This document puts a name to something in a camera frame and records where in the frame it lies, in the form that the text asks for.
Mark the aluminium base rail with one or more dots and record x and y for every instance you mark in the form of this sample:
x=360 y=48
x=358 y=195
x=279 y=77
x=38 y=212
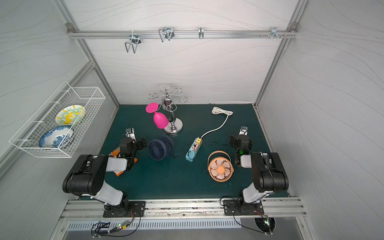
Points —
x=184 y=209

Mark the chrome glass holder stand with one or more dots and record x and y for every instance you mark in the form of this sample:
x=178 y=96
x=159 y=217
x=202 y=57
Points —
x=168 y=108

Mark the aluminium top rail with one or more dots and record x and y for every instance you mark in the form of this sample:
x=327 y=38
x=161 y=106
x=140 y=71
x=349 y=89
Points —
x=179 y=35

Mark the blue white patterned plate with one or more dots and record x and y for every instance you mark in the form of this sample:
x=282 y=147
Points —
x=58 y=137

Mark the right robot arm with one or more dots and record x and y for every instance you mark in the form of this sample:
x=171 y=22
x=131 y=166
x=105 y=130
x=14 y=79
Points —
x=268 y=173

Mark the double metal hook left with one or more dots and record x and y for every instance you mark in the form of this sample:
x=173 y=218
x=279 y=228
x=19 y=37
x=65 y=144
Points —
x=132 y=43

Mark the pink wine glass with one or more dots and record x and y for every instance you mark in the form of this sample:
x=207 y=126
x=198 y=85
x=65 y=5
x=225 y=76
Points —
x=160 y=120

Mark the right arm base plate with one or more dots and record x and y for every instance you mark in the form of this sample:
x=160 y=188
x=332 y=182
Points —
x=235 y=208

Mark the yellow plug on strip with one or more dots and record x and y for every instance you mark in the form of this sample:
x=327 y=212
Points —
x=199 y=141

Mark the double metal hook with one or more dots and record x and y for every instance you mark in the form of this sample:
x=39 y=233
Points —
x=166 y=33
x=132 y=43

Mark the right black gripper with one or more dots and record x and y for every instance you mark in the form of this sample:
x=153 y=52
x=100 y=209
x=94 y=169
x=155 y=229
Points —
x=233 y=141

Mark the teal power strip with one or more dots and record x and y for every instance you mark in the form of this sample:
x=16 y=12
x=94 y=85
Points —
x=192 y=152

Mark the navy blue desk fan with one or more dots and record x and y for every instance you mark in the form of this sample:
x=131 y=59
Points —
x=160 y=148

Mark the orange desk fan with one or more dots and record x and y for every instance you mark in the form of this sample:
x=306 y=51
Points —
x=220 y=166

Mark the metal hook right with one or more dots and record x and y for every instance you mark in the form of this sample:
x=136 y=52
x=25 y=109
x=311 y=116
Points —
x=274 y=34

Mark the white wire basket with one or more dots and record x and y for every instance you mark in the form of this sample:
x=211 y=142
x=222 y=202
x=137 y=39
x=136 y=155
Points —
x=42 y=121

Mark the orange snack packet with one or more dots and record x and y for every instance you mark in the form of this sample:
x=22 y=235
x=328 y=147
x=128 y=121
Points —
x=115 y=154

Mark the yellow green patterned plate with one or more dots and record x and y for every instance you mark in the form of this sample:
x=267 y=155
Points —
x=70 y=115

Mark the double metal hook middle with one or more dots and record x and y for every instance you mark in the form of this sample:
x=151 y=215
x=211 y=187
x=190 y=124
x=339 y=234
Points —
x=166 y=33

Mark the single metal hook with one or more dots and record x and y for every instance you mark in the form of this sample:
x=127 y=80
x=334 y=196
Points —
x=201 y=33

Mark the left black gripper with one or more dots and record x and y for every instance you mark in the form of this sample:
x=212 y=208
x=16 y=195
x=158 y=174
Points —
x=140 y=143

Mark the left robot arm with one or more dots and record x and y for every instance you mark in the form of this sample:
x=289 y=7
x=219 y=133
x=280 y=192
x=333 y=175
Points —
x=87 y=176

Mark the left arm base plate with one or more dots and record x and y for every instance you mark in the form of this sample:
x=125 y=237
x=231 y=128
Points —
x=125 y=210

